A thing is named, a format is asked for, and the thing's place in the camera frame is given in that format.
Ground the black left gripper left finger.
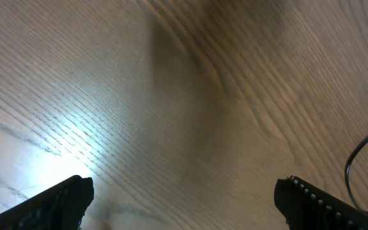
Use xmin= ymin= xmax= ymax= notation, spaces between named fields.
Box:
xmin=0 ymin=175 xmax=94 ymax=230

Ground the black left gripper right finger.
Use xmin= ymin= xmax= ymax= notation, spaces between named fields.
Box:
xmin=274 ymin=176 xmax=368 ymax=230

